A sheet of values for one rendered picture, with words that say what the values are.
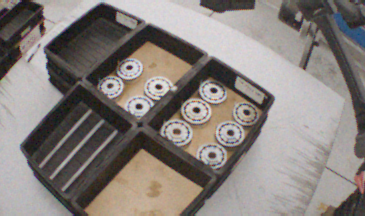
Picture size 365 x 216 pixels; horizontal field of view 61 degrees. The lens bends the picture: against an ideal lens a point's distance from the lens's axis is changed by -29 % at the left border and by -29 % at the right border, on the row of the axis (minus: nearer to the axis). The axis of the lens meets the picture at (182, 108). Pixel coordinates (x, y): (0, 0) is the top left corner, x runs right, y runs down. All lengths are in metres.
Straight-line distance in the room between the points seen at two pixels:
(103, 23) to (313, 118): 1.07
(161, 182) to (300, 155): 0.63
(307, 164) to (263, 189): 0.25
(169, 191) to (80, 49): 0.74
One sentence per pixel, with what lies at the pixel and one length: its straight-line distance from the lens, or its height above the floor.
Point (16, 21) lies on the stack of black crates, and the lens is 2.63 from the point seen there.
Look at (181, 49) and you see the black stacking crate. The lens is 1.61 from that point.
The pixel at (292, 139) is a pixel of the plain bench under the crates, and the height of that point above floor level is 0.70.
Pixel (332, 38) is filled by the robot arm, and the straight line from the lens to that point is 0.93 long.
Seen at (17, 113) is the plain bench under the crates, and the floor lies 0.70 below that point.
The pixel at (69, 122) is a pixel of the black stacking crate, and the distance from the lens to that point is 1.48.
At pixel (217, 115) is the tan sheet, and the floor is 0.83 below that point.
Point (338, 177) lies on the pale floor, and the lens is 2.62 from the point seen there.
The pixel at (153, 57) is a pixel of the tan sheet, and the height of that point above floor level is 0.83.
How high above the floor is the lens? 2.03
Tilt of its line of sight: 53 degrees down
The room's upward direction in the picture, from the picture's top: 10 degrees clockwise
